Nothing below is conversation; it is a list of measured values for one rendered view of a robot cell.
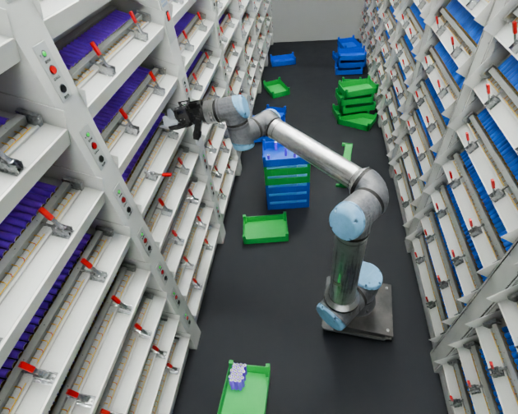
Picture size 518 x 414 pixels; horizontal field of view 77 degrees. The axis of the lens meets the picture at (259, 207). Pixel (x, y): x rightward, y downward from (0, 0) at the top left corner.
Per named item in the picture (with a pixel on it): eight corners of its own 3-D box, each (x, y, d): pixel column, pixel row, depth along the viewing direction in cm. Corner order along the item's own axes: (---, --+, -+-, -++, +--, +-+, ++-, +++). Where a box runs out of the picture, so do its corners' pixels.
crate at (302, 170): (307, 154, 228) (307, 144, 223) (310, 173, 214) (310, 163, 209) (263, 158, 230) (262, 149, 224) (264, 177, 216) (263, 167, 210)
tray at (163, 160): (188, 126, 156) (190, 109, 149) (141, 223, 115) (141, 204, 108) (146, 114, 154) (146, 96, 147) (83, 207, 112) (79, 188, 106)
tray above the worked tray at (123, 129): (177, 86, 142) (180, 56, 132) (118, 180, 100) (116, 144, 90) (130, 72, 140) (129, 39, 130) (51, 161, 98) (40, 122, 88)
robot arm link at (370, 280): (381, 291, 163) (391, 273, 150) (361, 313, 156) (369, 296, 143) (356, 271, 171) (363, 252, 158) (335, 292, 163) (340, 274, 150)
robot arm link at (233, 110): (247, 123, 126) (241, 98, 120) (217, 128, 129) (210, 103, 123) (252, 113, 133) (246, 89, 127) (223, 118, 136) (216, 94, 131)
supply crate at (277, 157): (307, 144, 223) (307, 135, 217) (310, 163, 209) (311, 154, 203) (262, 149, 224) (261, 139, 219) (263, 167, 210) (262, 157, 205)
